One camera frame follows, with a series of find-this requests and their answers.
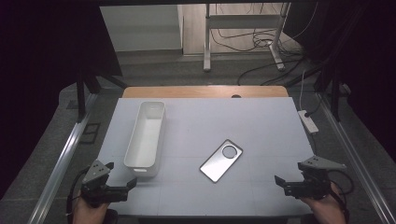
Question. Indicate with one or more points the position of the white panel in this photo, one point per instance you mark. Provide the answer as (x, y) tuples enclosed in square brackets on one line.
[(140, 28)]

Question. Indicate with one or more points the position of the person's right hand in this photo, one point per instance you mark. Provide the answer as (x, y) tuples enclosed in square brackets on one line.
[(328, 211)]

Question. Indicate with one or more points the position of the white plastic storage bin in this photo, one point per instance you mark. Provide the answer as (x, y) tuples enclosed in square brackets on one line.
[(144, 140)]

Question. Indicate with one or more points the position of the black floor socket plate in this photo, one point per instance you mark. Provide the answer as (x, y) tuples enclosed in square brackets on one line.
[(90, 133)]

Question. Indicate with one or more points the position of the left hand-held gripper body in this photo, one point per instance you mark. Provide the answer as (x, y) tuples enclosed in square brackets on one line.
[(102, 193)]

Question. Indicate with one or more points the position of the black curtain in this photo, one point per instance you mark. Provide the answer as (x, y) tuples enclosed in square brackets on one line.
[(46, 62), (367, 62)]

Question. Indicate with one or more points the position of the person's left hand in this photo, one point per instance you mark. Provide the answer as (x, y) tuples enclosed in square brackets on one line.
[(90, 214)]

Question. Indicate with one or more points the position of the grey phone case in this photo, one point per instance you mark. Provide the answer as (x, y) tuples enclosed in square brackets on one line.
[(214, 168)]

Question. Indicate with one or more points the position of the white metal desk frame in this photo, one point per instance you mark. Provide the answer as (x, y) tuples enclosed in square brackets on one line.
[(207, 40)]

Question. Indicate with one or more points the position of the white power strip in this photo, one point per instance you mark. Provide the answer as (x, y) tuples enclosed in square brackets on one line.
[(308, 122)]

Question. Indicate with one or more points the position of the black metal stand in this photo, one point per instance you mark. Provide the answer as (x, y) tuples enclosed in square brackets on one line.
[(335, 99), (81, 96)]

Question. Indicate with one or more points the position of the white table cover sheet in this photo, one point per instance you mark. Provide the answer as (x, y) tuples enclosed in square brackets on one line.
[(249, 124)]

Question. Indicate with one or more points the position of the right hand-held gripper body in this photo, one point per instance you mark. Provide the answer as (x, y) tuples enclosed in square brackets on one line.
[(314, 188)]

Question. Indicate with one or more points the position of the aluminium rail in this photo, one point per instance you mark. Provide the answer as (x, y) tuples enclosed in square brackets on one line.
[(62, 161), (358, 161)]

